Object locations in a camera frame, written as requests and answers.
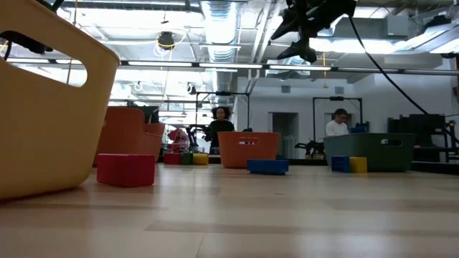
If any white LED light tube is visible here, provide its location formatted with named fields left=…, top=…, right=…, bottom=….
left=199, top=62, right=263, bottom=70
left=128, top=61, right=194, bottom=67
left=268, top=64, right=333, bottom=71

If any person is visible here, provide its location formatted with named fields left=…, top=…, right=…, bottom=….
left=207, top=106, right=236, bottom=148
left=325, top=108, right=349, bottom=138

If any red background object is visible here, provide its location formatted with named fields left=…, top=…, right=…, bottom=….
left=167, top=128, right=190, bottom=153

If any blue studded cube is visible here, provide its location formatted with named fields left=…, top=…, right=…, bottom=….
left=331, top=156, right=351, bottom=173

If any white railing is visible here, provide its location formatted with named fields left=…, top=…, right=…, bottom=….
left=282, top=135, right=298, bottom=159

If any black equipment rack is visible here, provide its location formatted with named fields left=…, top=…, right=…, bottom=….
left=387, top=113, right=459, bottom=163

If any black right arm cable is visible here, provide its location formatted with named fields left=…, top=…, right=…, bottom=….
left=348, top=16, right=431, bottom=116

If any black ceiling cable reel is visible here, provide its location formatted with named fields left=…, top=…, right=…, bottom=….
left=156, top=31, right=176, bottom=51

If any large red rectangular block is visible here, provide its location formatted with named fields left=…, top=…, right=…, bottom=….
left=97, top=153, right=156, bottom=188

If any black gantry frame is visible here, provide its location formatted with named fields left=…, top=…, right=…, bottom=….
left=312, top=96, right=364, bottom=134
left=194, top=91, right=251, bottom=144

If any yellow hanging cord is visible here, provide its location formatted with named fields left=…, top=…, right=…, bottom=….
left=321, top=52, right=329, bottom=90

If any silver ribbed ceiling duct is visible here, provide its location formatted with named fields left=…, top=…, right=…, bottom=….
left=199, top=0, right=240, bottom=95

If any orange plastic bin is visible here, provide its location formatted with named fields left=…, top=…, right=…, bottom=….
left=217, top=131, right=281, bottom=170
left=93, top=106, right=166, bottom=168

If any yellow cube block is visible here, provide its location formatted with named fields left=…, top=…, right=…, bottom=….
left=349, top=156, right=368, bottom=174

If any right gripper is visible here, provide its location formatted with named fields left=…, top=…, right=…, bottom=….
left=270, top=0, right=358, bottom=65

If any black table edge rail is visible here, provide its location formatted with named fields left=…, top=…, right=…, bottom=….
left=207, top=153, right=459, bottom=176

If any small red block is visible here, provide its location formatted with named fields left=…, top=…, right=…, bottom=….
left=164, top=153, right=183, bottom=166

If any dark green plastic bin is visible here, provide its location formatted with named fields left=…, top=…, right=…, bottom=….
left=323, top=133, right=419, bottom=173

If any yellow plastic bin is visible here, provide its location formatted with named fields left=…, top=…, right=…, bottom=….
left=0, top=0, right=121, bottom=201

